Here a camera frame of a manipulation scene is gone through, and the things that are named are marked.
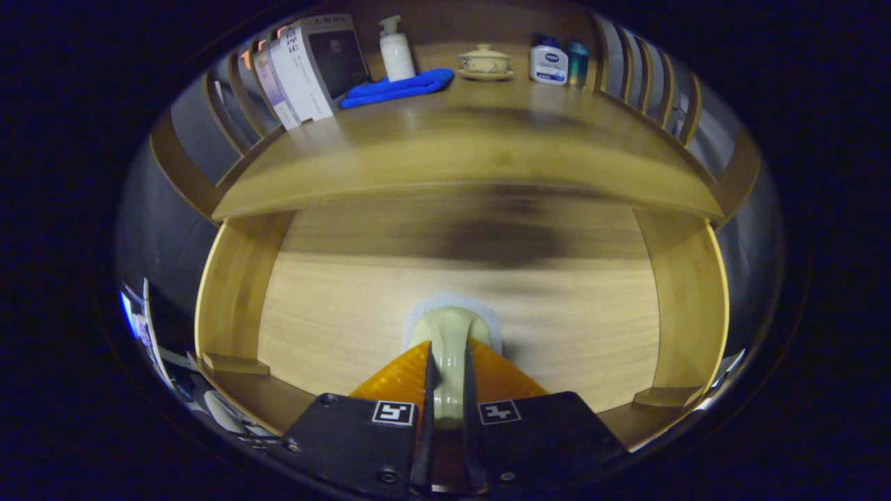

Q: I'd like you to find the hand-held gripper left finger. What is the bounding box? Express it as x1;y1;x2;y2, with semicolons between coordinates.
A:
281;339;437;498

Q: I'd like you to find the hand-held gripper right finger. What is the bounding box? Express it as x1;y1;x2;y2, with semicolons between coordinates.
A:
462;338;631;496

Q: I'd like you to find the wooden drawer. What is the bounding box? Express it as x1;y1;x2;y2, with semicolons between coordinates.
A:
194;188;732;453

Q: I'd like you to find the wooden countertop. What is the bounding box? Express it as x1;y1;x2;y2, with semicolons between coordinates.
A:
212;42;725;222

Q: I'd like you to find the wooden cabinet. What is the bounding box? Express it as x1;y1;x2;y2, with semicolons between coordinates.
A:
150;0;763;223

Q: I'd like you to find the blue folded cloth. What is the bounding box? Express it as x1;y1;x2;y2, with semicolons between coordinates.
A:
339;67;455;110

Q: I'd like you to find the thin pale book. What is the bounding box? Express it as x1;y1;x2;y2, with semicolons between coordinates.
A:
252;43;301;132

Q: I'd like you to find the thick white book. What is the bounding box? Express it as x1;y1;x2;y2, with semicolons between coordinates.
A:
268;14;371;126

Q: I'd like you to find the white bottle with blue cap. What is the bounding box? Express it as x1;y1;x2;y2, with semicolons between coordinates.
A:
529;35;569;86

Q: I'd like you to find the teal slim bottle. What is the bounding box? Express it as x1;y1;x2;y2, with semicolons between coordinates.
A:
565;40;590;89

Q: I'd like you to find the beige lidded teacup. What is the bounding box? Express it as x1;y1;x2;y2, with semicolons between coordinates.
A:
457;43;516;81

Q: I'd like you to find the white pump bottle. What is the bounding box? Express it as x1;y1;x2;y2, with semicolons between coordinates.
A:
379;15;416;83

